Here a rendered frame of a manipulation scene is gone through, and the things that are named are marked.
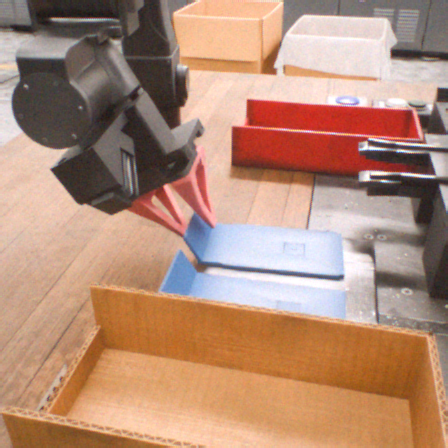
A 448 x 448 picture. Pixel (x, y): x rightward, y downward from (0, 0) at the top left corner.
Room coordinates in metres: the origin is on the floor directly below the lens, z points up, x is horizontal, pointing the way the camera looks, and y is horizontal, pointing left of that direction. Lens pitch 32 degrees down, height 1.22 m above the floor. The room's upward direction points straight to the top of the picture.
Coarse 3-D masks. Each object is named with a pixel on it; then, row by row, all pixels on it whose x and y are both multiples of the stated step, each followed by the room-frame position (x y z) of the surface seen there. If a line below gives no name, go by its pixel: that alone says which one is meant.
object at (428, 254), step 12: (420, 168) 0.54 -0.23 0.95; (420, 204) 0.50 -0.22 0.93; (432, 204) 0.50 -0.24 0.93; (420, 216) 0.50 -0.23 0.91; (432, 216) 0.43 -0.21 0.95; (432, 228) 0.42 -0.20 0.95; (444, 228) 0.38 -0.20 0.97; (432, 240) 0.41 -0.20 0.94; (444, 240) 0.37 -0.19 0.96; (432, 252) 0.40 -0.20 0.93; (444, 252) 0.37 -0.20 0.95; (432, 264) 0.39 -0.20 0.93; (444, 264) 0.37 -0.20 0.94; (432, 276) 0.38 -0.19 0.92; (444, 276) 0.37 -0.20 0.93; (432, 288) 0.37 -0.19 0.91; (444, 288) 0.37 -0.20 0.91
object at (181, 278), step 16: (176, 256) 0.37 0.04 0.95; (176, 272) 0.35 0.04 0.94; (192, 272) 0.37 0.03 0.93; (160, 288) 0.32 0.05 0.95; (176, 288) 0.34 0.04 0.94; (192, 288) 0.35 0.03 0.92; (208, 288) 0.35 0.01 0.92; (224, 288) 0.35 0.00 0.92; (240, 288) 0.35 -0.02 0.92; (256, 288) 0.35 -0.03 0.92; (272, 288) 0.35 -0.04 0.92; (288, 288) 0.35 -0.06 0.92; (304, 288) 0.35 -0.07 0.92; (320, 288) 0.35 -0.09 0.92; (256, 304) 0.33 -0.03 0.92; (272, 304) 0.33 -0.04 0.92; (304, 304) 0.33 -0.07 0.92; (320, 304) 0.33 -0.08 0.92; (336, 304) 0.33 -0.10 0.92
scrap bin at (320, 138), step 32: (256, 128) 0.65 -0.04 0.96; (288, 128) 0.75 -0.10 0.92; (320, 128) 0.74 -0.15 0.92; (352, 128) 0.73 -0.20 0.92; (384, 128) 0.72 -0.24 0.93; (416, 128) 0.65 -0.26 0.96; (256, 160) 0.65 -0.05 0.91; (288, 160) 0.64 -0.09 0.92; (320, 160) 0.63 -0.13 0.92; (352, 160) 0.62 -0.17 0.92
